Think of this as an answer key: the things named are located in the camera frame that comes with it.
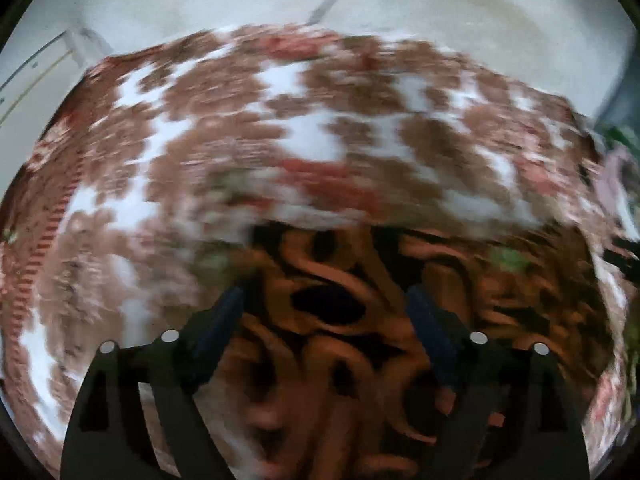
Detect pile of mixed clothes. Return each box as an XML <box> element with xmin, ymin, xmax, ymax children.
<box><xmin>594</xmin><ymin>127</ymin><xmax>639</xmax><ymax>242</ymax></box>

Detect brown floral fleece blanket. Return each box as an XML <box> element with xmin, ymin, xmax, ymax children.
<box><xmin>1</xmin><ymin>25</ymin><xmax>634</xmax><ymax>479</ymax></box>

